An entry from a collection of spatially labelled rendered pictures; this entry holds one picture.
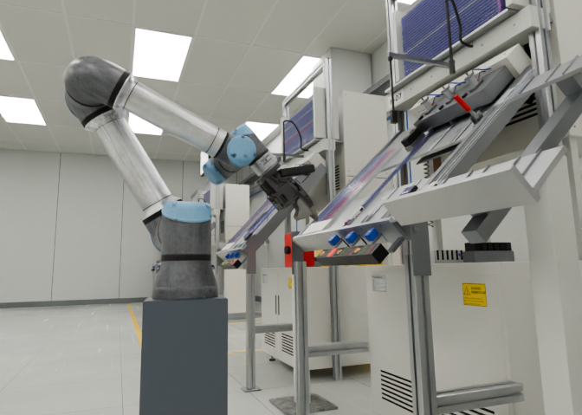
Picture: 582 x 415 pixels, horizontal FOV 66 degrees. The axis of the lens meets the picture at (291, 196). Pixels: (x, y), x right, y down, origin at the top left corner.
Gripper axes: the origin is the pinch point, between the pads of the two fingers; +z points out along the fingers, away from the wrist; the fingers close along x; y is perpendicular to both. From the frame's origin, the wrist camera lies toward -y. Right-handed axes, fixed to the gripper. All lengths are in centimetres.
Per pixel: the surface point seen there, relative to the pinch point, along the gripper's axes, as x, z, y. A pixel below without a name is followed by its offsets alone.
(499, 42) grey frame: 24, -3, -78
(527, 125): 17, 25, -74
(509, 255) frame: 17, 49, -35
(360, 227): 14.8, 8.2, -1.7
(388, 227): 26.9, 9.8, -1.7
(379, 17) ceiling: -215, -51, -278
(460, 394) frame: 35, 47, 16
